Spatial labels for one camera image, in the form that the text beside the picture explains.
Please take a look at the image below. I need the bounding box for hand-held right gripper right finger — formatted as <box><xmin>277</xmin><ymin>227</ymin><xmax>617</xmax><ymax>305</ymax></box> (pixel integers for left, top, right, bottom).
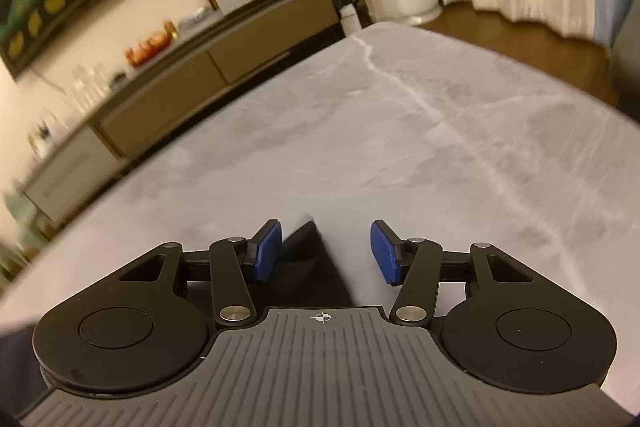
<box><xmin>370</xmin><ymin>219</ymin><xmax>533</xmax><ymax>325</ymax></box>

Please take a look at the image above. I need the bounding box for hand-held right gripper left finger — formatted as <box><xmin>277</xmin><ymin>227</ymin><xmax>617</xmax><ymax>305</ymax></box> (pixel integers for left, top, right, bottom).
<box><xmin>119</xmin><ymin>219</ymin><xmax>282</xmax><ymax>327</ymax></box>

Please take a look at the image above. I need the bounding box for black garment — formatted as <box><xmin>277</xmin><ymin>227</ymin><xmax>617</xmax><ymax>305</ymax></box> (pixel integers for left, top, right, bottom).
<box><xmin>272</xmin><ymin>213</ymin><xmax>358</xmax><ymax>308</ymax></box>

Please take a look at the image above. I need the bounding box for grey and brown sideboard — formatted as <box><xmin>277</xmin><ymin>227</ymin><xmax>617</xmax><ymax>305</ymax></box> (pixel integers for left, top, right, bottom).
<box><xmin>22</xmin><ymin>0</ymin><xmax>347</xmax><ymax>224</ymax></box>

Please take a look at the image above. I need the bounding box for red fruit plate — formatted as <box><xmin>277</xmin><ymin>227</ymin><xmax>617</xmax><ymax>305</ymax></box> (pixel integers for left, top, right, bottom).
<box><xmin>125</xmin><ymin>32</ymin><xmax>171</xmax><ymax>68</ymax></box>

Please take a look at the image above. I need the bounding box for clear glass cup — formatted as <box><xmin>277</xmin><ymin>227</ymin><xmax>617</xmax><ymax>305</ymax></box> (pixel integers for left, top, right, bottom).
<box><xmin>69</xmin><ymin>66</ymin><xmax>92</xmax><ymax>106</ymax></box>

